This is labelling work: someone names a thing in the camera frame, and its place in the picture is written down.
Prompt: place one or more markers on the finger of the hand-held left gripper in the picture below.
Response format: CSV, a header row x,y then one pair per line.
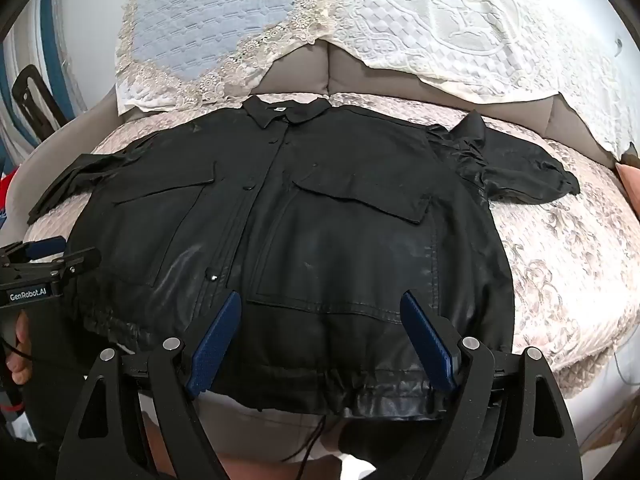
x,y
82,258
47,246

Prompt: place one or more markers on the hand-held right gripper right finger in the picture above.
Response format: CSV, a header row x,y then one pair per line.
x,y
427,345

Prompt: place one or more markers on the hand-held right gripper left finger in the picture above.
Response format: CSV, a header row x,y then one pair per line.
x,y
215,345

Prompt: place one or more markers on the black jacket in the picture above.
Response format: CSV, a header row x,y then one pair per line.
x,y
325,210

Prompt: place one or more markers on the person's left hand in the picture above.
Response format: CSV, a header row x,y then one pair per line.
x,y
22,340

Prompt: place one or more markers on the red cloth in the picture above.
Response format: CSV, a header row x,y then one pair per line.
x,y
5,195

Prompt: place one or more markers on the pink quilted seat cover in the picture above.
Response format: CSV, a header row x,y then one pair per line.
x,y
550,260

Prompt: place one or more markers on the orange cushion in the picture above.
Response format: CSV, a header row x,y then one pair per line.
x,y
631,172

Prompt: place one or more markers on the grey sofa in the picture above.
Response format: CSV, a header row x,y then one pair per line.
x,y
295,72

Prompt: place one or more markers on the white embossed sofa cover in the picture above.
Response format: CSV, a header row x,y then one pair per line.
x,y
475,20

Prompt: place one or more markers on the small dark wall hook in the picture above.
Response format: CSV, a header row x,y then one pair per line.
x,y
618,46

